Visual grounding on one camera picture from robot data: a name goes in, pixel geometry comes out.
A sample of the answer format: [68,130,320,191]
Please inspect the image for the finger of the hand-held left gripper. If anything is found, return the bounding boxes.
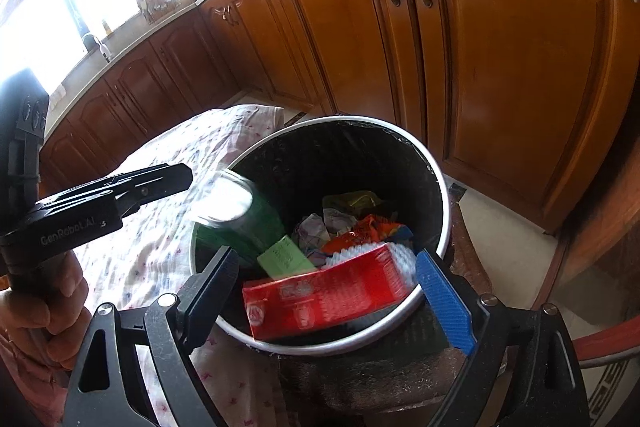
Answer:
[102,163,183,191]
[116,163,194,212]

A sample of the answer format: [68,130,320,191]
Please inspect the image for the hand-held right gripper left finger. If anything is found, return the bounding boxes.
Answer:
[62,246,242,427]

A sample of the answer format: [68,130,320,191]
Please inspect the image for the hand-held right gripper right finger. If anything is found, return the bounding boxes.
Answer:
[414,249,591,427]

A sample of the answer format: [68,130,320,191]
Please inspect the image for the crushed green drink can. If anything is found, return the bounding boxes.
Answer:
[191,169,286,268]

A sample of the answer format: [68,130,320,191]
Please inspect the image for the green drink carton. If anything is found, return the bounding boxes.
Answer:
[256,234,318,280]

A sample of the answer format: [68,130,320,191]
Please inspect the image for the orange white snack bag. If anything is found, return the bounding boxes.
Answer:
[320,213,416,258]

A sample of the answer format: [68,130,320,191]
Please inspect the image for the red and white box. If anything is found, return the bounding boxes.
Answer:
[242,243,418,342]

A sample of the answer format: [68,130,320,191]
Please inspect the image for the blue white wrapper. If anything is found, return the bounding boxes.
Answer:
[291,213,358,253]

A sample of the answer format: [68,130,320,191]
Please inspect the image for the yellow plastic wrapper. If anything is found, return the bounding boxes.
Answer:
[322,190,386,220]

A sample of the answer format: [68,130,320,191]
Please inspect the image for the white bin with black liner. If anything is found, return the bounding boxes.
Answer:
[189,114,456,355]

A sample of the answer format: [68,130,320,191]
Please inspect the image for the person's left hand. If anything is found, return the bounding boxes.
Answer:
[0,252,93,360]

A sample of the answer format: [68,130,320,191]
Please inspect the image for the white floral tablecloth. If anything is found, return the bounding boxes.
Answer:
[75,104,301,427]

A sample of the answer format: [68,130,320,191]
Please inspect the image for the metal faucet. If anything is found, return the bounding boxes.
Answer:
[80,32,103,58]

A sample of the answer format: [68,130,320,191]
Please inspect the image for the red curved object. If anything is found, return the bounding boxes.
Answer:
[572,319,640,365]

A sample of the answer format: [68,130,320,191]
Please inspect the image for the brown wooden kitchen cabinets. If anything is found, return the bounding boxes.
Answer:
[37,0,640,238]

